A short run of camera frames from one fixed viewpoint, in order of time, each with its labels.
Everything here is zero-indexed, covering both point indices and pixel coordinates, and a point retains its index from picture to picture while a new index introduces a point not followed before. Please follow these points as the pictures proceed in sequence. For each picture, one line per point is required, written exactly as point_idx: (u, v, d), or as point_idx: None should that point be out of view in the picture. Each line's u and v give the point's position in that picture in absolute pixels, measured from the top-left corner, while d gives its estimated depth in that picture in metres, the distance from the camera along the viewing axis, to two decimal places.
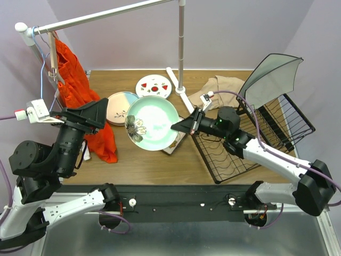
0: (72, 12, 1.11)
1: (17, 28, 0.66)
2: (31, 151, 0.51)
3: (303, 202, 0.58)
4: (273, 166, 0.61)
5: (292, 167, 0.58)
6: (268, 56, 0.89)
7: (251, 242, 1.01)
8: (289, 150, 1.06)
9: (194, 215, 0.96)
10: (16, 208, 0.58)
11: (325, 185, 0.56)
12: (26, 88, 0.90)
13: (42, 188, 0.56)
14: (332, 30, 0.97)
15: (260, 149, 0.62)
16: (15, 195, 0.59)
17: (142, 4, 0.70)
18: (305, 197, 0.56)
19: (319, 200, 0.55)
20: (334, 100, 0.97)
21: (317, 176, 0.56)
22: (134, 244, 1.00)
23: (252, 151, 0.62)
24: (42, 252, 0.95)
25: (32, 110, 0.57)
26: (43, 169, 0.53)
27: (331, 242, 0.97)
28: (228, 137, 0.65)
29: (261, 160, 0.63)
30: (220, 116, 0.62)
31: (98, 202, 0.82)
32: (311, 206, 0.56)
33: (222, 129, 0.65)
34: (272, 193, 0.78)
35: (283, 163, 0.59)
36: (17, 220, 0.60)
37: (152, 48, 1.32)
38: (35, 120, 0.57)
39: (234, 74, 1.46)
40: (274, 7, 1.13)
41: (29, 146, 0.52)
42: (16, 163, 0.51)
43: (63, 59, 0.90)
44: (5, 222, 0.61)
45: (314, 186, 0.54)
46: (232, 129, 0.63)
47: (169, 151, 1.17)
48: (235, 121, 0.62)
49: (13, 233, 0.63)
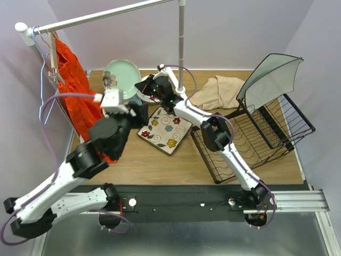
0: (73, 13, 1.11)
1: (17, 28, 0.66)
2: (113, 125, 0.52)
3: (208, 141, 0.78)
4: (191, 119, 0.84)
5: (200, 117, 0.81)
6: (268, 56, 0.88)
7: (251, 242, 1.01)
8: (289, 150, 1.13)
9: (194, 215, 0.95)
10: (59, 185, 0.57)
11: (221, 129, 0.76)
12: (26, 88, 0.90)
13: (97, 164, 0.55)
14: (333, 30, 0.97)
15: (183, 106, 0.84)
16: (61, 170, 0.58)
17: (141, 4, 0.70)
18: (205, 136, 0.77)
19: (214, 140, 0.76)
20: (334, 100, 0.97)
21: (217, 123, 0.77)
22: (134, 244, 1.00)
23: (178, 108, 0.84)
24: (42, 252, 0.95)
25: (115, 95, 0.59)
26: (113, 144, 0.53)
27: (331, 241, 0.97)
28: (165, 99, 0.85)
29: (185, 114, 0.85)
30: (156, 81, 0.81)
31: (102, 200, 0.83)
32: (210, 142, 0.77)
33: (160, 93, 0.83)
34: (235, 171, 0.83)
35: (195, 115, 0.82)
36: (51, 199, 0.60)
37: (152, 48, 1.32)
38: (115, 105, 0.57)
39: (234, 74, 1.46)
40: (274, 7, 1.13)
41: (111, 120, 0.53)
42: (97, 133, 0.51)
43: (63, 58, 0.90)
44: (38, 200, 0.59)
45: (210, 129, 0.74)
46: (166, 93, 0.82)
47: (169, 151, 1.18)
48: (167, 86, 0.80)
49: (34, 216, 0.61)
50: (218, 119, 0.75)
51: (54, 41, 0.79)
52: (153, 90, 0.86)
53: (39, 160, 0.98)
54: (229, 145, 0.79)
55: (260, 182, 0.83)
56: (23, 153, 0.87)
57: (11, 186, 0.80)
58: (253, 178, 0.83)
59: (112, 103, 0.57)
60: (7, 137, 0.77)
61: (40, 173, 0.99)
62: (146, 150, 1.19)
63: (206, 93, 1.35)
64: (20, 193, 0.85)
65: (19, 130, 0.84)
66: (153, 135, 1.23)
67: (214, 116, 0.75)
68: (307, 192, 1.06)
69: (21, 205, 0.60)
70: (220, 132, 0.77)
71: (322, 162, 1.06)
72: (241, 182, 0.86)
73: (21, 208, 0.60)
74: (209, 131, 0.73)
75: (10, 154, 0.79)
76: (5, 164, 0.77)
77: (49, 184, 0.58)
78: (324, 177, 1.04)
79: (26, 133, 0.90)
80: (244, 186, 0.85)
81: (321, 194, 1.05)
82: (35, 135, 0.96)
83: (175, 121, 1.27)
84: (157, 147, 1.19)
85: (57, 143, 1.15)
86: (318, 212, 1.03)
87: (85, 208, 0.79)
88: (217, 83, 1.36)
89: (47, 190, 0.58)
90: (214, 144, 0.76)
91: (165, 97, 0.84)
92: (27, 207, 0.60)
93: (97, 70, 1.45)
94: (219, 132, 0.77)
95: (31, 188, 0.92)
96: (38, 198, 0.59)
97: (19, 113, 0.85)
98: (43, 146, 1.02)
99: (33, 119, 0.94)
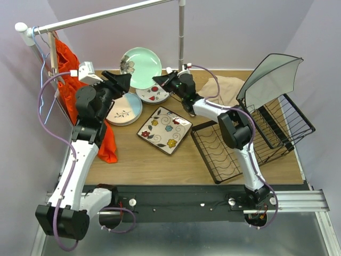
0: (73, 13, 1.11)
1: (17, 28, 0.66)
2: (89, 88, 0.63)
3: (226, 136, 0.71)
4: (211, 115, 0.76)
5: (218, 110, 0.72)
6: (268, 56, 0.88)
7: (251, 242, 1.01)
8: (289, 150, 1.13)
9: (194, 215, 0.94)
10: (84, 156, 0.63)
11: (242, 124, 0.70)
12: (27, 88, 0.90)
13: (99, 126, 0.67)
14: (332, 30, 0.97)
15: (202, 103, 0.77)
16: (78, 148, 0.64)
17: (140, 4, 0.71)
18: (224, 128, 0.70)
19: (234, 133, 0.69)
20: (334, 100, 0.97)
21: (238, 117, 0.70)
22: (134, 244, 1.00)
23: (199, 105, 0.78)
24: (42, 252, 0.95)
25: (84, 66, 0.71)
26: (99, 104, 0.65)
27: (332, 242, 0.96)
28: (186, 97, 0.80)
29: (205, 111, 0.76)
30: (180, 79, 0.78)
31: (105, 192, 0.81)
32: (229, 137, 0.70)
33: (183, 92, 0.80)
34: (245, 170, 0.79)
35: (215, 110, 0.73)
36: (81, 177, 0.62)
37: (152, 48, 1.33)
38: (86, 74, 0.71)
39: (233, 74, 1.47)
40: (274, 8, 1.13)
41: (84, 87, 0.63)
42: (85, 100, 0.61)
43: (64, 58, 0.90)
44: (75, 179, 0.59)
45: (229, 120, 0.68)
46: (188, 91, 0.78)
47: (169, 151, 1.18)
48: (190, 85, 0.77)
49: (76, 201, 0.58)
50: (238, 112, 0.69)
51: (53, 40, 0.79)
52: (175, 87, 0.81)
53: (39, 160, 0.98)
54: (248, 144, 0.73)
55: (265, 184, 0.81)
56: (23, 153, 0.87)
57: (11, 186, 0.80)
58: (259, 181, 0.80)
59: (85, 73, 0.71)
60: (6, 137, 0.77)
61: (40, 173, 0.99)
62: (146, 150, 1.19)
63: (206, 93, 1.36)
64: (21, 194, 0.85)
65: (19, 130, 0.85)
66: (153, 135, 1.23)
67: (235, 109, 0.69)
68: (307, 192, 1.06)
69: (59, 194, 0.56)
70: (240, 128, 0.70)
71: (322, 162, 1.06)
72: (246, 182, 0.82)
73: (63, 198, 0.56)
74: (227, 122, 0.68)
75: (10, 154, 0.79)
76: (6, 164, 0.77)
77: (73, 161, 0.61)
78: (324, 177, 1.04)
79: (27, 133, 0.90)
80: (248, 185, 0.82)
81: (321, 194, 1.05)
82: (35, 135, 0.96)
83: (175, 121, 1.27)
84: (157, 147, 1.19)
85: (57, 144, 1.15)
86: (318, 212, 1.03)
87: (99, 204, 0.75)
88: (217, 84, 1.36)
89: (74, 167, 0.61)
90: (234, 140, 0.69)
91: (187, 96, 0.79)
92: (67, 193, 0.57)
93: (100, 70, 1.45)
94: (240, 126, 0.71)
95: (31, 189, 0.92)
96: (71, 179, 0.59)
97: (19, 113, 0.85)
98: (43, 146, 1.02)
99: (33, 119, 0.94)
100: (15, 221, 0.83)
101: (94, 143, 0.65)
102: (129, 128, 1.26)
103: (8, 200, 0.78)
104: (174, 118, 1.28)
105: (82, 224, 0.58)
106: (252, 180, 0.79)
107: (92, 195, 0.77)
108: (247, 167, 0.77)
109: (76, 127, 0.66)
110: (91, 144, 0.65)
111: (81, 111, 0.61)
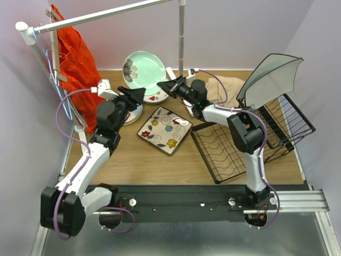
0: (73, 12, 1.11)
1: (17, 27, 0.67)
2: (109, 103, 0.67)
3: (237, 140, 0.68)
4: (220, 119, 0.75)
5: (228, 113, 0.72)
6: (268, 56, 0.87)
7: (251, 242, 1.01)
8: (289, 150, 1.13)
9: (194, 214, 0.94)
10: (97, 155, 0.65)
11: (254, 126, 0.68)
12: (27, 87, 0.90)
13: (114, 137, 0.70)
14: (333, 30, 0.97)
15: (212, 108, 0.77)
16: (94, 148, 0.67)
17: (141, 4, 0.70)
18: (234, 131, 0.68)
19: (245, 135, 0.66)
20: (334, 100, 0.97)
21: (249, 120, 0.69)
22: (134, 244, 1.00)
23: (208, 110, 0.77)
24: (42, 252, 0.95)
25: (100, 83, 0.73)
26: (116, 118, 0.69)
27: (331, 241, 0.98)
28: (197, 104, 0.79)
29: (215, 116, 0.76)
30: (192, 86, 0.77)
31: (106, 191, 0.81)
32: (241, 141, 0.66)
33: (193, 98, 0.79)
34: (250, 172, 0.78)
35: (224, 112, 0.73)
36: (91, 172, 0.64)
37: (152, 47, 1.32)
38: (103, 91, 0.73)
39: (234, 74, 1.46)
40: (275, 7, 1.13)
41: (105, 102, 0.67)
42: (104, 113, 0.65)
43: (65, 48, 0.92)
44: (83, 170, 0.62)
45: (238, 122, 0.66)
46: (200, 98, 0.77)
47: (169, 151, 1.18)
48: (202, 92, 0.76)
49: (80, 194, 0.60)
50: (249, 114, 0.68)
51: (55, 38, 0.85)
52: (184, 92, 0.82)
53: (39, 160, 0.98)
54: (258, 149, 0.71)
55: (266, 185, 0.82)
56: (23, 153, 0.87)
57: (11, 185, 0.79)
58: (262, 182, 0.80)
59: (102, 89, 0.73)
60: (7, 135, 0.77)
61: (40, 173, 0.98)
62: (146, 150, 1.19)
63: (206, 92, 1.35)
64: (21, 193, 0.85)
65: (19, 130, 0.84)
66: (153, 135, 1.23)
67: (246, 111, 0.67)
68: (307, 192, 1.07)
69: (68, 181, 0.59)
70: (252, 130, 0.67)
71: (322, 162, 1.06)
72: (249, 183, 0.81)
73: (70, 185, 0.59)
74: (237, 123, 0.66)
75: (11, 153, 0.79)
76: (6, 163, 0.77)
77: (87, 157, 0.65)
78: (324, 178, 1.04)
79: (27, 132, 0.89)
80: (251, 185, 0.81)
81: (321, 194, 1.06)
82: (36, 134, 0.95)
83: (175, 121, 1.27)
84: (157, 147, 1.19)
85: (58, 143, 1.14)
86: (318, 212, 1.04)
87: (98, 203, 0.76)
88: (217, 84, 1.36)
89: (86, 162, 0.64)
90: (245, 143, 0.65)
91: (197, 103, 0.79)
92: (75, 181, 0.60)
93: (105, 70, 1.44)
94: (252, 129, 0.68)
95: (31, 188, 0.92)
96: (81, 171, 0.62)
97: (20, 112, 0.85)
98: (44, 145, 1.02)
99: (34, 119, 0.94)
100: (15, 221, 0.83)
101: (107, 147, 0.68)
102: (130, 128, 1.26)
103: (8, 200, 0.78)
104: (174, 118, 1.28)
105: (81, 218, 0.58)
106: (257, 182, 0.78)
107: (91, 194, 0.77)
108: (255, 169, 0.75)
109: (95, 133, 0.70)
110: (106, 148, 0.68)
111: (100, 122, 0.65)
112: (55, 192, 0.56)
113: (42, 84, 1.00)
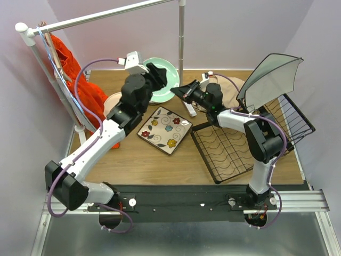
0: (72, 12, 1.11)
1: (17, 28, 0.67)
2: (140, 78, 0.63)
3: (254, 148, 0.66)
4: (236, 125, 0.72)
5: (245, 118, 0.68)
6: (268, 55, 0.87)
7: (251, 242, 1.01)
8: (289, 150, 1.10)
9: (194, 214, 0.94)
10: (108, 136, 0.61)
11: (273, 134, 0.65)
12: (27, 87, 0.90)
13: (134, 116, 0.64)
14: (333, 30, 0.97)
15: (227, 113, 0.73)
16: (108, 126, 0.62)
17: (141, 4, 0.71)
18: (251, 137, 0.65)
19: (264, 144, 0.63)
20: (334, 100, 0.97)
21: (268, 127, 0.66)
22: (134, 244, 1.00)
23: (224, 114, 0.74)
24: (42, 253, 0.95)
25: (135, 56, 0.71)
26: (144, 94, 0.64)
27: (331, 241, 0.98)
28: (211, 109, 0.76)
29: (231, 121, 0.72)
30: (207, 89, 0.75)
31: (109, 190, 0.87)
32: (258, 148, 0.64)
33: (208, 102, 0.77)
34: (258, 177, 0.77)
35: (241, 118, 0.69)
36: (98, 156, 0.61)
37: (152, 47, 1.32)
38: (135, 64, 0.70)
39: (234, 74, 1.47)
40: (274, 8, 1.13)
41: (136, 76, 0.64)
42: (131, 87, 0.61)
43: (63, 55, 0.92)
44: (89, 152, 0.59)
45: (257, 129, 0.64)
46: (214, 102, 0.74)
47: (169, 151, 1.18)
48: (218, 96, 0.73)
49: (82, 175, 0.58)
50: (269, 123, 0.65)
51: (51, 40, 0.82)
52: (199, 97, 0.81)
53: (39, 160, 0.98)
54: (273, 159, 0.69)
55: (269, 188, 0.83)
56: (23, 153, 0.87)
57: (11, 185, 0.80)
58: (266, 186, 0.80)
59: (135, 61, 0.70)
60: (7, 136, 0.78)
61: (40, 172, 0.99)
62: (146, 150, 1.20)
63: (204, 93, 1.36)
64: (21, 194, 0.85)
65: (19, 130, 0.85)
66: (153, 135, 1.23)
67: (266, 119, 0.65)
68: (307, 192, 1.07)
69: (71, 160, 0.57)
70: (271, 138, 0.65)
71: (322, 163, 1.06)
72: (252, 184, 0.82)
73: (72, 165, 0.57)
74: (255, 130, 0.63)
75: (10, 154, 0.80)
76: (5, 164, 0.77)
77: (97, 137, 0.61)
78: (323, 178, 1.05)
79: (27, 132, 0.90)
80: (257, 189, 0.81)
81: (321, 194, 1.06)
82: (36, 134, 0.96)
83: (175, 121, 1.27)
84: (157, 147, 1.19)
85: (58, 143, 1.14)
86: (318, 212, 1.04)
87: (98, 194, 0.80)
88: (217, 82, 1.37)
89: (95, 142, 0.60)
90: (263, 151, 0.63)
91: (212, 107, 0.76)
92: (78, 162, 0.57)
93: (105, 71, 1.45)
94: (270, 137, 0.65)
95: (31, 189, 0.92)
96: (87, 152, 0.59)
97: (19, 113, 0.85)
98: (44, 145, 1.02)
99: (34, 119, 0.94)
100: (15, 221, 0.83)
101: (122, 128, 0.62)
102: None
103: (8, 201, 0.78)
104: (174, 118, 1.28)
105: (80, 196, 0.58)
106: (262, 186, 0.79)
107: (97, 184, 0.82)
108: (265, 175, 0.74)
109: (114, 109, 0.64)
110: (120, 129, 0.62)
111: (125, 95, 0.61)
112: (57, 168, 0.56)
113: (42, 84, 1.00)
